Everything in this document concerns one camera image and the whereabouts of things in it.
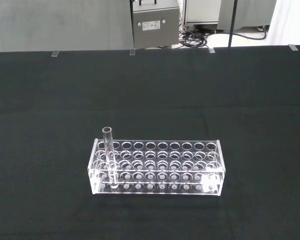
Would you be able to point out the clear acrylic test tube rack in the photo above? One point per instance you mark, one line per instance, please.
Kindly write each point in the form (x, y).
(165, 172)

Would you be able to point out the black bench cloth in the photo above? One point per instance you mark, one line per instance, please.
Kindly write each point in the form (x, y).
(150, 105)

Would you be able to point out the clear cloth clip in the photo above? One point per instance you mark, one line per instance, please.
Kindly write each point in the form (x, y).
(211, 50)
(132, 51)
(55, 53)
(292, 47)

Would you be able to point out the grey metal cabinet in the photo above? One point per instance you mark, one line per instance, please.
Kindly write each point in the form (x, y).
(155, 15)

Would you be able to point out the white cabinet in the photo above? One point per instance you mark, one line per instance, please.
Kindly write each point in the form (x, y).
(202, 11)

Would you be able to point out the black tripod pole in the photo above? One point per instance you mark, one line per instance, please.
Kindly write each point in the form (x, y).
(232, 22)

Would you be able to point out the white board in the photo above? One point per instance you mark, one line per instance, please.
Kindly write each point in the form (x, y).
(290, 22)

